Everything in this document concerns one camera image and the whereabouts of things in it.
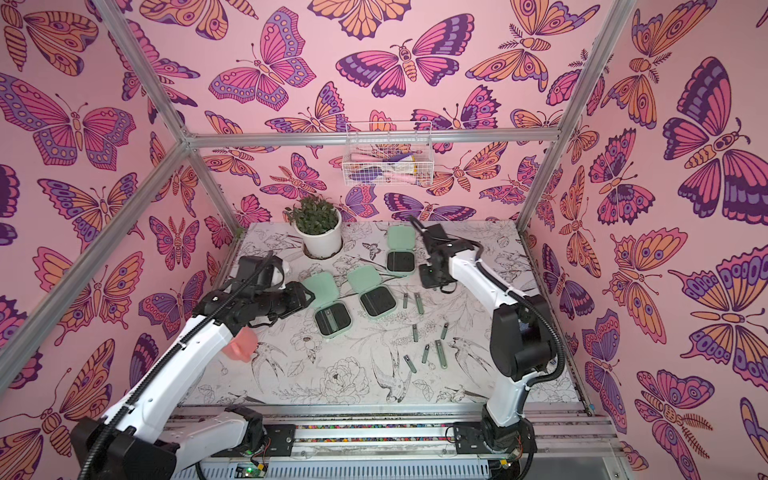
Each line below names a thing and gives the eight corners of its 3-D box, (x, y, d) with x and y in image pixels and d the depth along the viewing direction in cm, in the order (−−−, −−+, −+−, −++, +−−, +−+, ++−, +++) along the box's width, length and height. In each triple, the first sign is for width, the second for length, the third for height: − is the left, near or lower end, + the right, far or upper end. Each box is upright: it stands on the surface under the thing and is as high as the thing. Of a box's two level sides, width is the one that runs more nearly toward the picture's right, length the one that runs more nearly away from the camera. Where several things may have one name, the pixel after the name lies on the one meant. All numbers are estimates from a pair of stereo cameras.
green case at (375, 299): (368, 321, 97) (368, 319, 95) (340, 276, 108) (340, 273, 107) (400, 304, 101) (400, 301, 99) (370, 262, 112) (369, 259, 110)
